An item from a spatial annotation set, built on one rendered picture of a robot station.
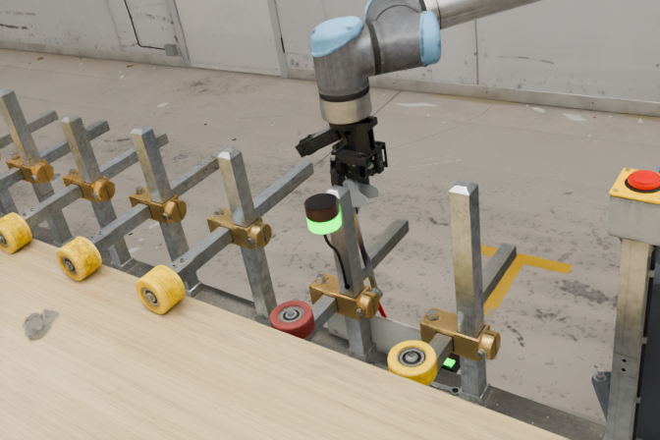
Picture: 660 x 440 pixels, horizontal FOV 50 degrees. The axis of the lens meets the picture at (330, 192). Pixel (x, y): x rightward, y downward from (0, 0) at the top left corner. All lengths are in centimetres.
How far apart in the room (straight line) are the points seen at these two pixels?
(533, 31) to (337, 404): 308
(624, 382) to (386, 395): 37
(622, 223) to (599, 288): 177
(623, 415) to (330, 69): 73
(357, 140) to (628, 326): 53
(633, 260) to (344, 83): 53
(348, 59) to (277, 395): 56
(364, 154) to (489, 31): 285
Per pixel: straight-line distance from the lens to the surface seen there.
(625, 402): 124
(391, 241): 154
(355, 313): 139
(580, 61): 396
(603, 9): 384
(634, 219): 100
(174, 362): 129
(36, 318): 150
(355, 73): 119
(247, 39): 500
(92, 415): 126
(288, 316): 130
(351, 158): 126
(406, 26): 121
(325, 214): 120
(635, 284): 108
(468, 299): 122
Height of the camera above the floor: 174
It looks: 30 degrees down
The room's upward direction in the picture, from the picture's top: 10 degrees counter-clockwise
